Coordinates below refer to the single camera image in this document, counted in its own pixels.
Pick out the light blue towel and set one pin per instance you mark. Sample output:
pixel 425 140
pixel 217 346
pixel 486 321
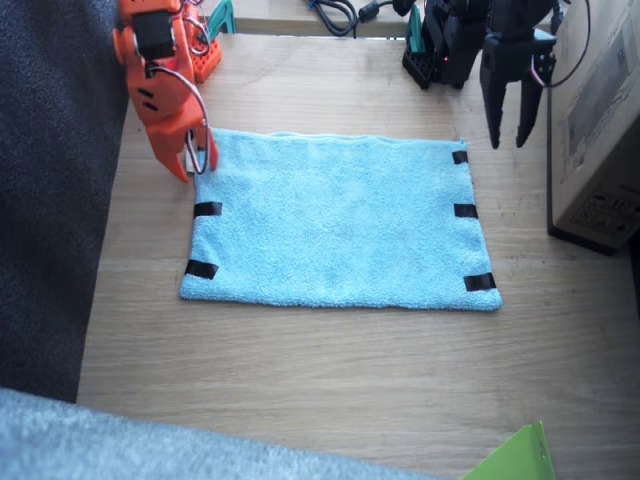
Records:
pixel 340 220

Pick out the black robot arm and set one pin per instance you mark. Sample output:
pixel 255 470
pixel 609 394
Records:
pixel 450 40

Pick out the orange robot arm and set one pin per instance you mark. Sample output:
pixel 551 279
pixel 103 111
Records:
pixel 155 90

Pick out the brown cardboard box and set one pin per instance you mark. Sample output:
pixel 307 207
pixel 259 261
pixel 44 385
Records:
pixel 600 140

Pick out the green table clamp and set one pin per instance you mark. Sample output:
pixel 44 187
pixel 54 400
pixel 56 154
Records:
pixel 220 20
pixel 415 32

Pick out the dark grey fabric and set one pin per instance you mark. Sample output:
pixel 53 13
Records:
pixel 50 225

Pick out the light grey fabric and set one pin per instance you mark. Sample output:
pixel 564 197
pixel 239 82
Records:
pixel 100 440

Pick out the lime green plastic bracket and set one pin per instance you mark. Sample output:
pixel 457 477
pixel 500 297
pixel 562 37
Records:
pixel 520 457

